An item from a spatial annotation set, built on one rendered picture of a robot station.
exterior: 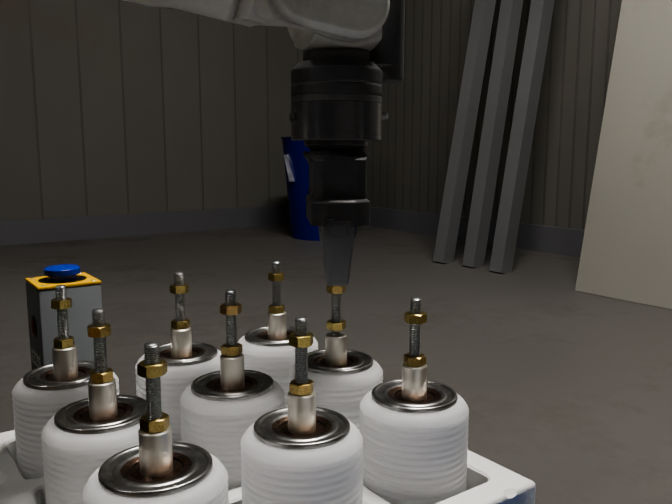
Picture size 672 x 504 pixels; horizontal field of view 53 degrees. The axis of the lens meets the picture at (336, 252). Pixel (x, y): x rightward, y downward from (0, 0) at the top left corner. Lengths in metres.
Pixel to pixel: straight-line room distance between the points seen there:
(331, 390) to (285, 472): 0.17
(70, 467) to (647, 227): 1.95
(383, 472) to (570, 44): 2.76
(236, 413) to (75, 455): 0.13
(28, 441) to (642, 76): 2.09
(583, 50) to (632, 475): 2.32
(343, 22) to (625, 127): 1.83
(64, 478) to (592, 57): 2.83
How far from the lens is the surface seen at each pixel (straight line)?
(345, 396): 0.66
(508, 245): 2.64
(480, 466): 0.66
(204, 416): 0.61
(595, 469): 1.11
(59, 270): 0.85
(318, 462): 0.51
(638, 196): 2.31
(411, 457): 0.59
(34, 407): 0.68
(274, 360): 0.75
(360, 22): 0.62
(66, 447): 0.57
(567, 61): 3.21
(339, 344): 0.68
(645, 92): 2.38
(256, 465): 0.52
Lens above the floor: 0.47
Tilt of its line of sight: 9 degrees down
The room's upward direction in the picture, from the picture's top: straight up
